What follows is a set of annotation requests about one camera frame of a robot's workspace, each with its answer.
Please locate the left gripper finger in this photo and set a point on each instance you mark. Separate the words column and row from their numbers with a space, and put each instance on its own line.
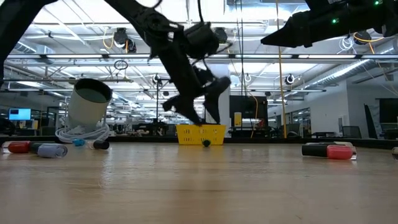
column 183, row 110
column 214, row 99

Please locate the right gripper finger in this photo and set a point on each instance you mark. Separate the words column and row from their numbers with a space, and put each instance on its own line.
column 289, row 34

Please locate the sky blue nail polish bottle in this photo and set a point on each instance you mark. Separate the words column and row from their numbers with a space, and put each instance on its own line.
column 78, row 142

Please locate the pale nail polish bottle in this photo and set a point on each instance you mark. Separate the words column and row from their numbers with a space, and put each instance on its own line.
column 342, row 144

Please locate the red marker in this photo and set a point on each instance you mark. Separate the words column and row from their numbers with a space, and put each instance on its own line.
column 18, row 147

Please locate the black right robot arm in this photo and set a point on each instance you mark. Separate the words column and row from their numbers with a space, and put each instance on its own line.
column 391, row 15

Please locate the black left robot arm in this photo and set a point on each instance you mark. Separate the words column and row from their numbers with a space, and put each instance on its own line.
column 15, row 18

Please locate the white building column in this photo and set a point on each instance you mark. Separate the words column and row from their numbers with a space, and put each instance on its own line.
column 226, row 105

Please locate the yellow plastic basket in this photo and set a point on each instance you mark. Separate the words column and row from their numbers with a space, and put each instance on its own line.
column 192, row 135

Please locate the yellow sign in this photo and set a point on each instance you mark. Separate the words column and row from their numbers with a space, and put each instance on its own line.
column 237, row 119

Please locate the black cabinet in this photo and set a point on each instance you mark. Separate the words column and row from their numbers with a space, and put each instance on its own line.
column 248, row 109

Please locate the long ceiling light bar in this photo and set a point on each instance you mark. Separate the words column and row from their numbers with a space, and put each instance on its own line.
column 93, row 56

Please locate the black leaning panel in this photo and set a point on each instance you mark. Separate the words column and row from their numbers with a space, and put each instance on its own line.
column 370, row 121

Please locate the black mesh chair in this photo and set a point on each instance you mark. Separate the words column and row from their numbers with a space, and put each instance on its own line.
column 351, row 132

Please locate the blue computer monitor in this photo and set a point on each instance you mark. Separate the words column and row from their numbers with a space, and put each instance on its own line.
column 19, row 114

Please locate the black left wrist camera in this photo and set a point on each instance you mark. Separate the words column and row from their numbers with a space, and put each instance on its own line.
column 202, row 40

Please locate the black aluminium table frame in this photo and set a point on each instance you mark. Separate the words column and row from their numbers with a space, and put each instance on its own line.
column 140, row 140

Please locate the black wall screen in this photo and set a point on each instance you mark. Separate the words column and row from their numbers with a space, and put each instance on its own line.
column 388, row 112

